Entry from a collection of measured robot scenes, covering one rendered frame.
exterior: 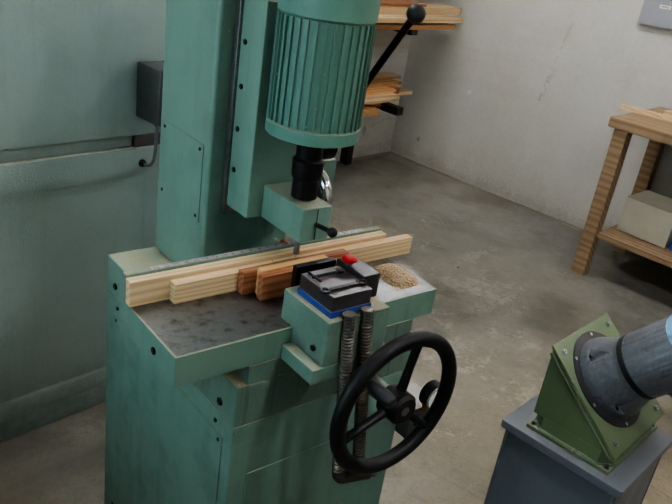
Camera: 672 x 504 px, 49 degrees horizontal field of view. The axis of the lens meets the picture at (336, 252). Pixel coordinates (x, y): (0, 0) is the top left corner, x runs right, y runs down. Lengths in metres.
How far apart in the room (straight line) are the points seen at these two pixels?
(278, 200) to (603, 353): 0.81
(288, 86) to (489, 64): 3.79
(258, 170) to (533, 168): 3.59
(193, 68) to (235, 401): 0.66
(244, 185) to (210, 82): 0.21
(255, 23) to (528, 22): 3.60
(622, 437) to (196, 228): 1.04
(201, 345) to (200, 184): 0.42
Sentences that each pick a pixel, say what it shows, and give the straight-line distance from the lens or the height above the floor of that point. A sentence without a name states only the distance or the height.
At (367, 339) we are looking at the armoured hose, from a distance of 1.30.
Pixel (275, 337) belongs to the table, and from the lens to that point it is 1.32.
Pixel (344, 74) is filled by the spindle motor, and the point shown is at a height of 1.33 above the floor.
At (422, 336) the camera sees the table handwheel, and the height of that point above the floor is 0.95.
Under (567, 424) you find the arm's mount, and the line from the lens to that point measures 1.80.
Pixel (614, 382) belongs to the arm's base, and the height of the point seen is 0.74.
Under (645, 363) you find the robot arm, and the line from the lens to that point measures 1.71.
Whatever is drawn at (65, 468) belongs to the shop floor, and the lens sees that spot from 2.39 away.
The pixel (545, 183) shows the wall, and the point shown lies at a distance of 4.90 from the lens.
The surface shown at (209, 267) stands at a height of 0.95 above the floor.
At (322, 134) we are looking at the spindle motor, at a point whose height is 1.22.
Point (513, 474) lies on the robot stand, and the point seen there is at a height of 0.42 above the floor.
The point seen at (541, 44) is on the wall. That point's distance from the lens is 4.86.
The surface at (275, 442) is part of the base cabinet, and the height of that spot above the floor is 0.64.
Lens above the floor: 1.58
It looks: 25 degrees down
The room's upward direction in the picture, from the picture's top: 9 degrees clockwise
